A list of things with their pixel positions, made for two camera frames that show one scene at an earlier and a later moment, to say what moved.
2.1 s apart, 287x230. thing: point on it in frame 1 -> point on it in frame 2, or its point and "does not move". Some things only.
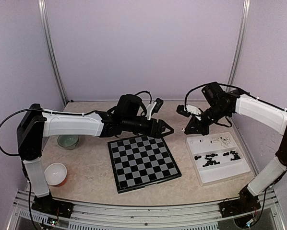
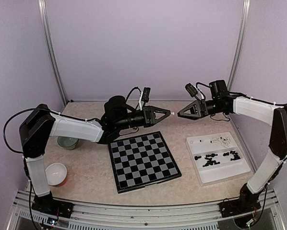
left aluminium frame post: x=42 y=12 does not move
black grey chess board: x=141 y=161 does not move
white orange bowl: x=55 y=174 does not move
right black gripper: x=199 y=127 -> x=201 y=109
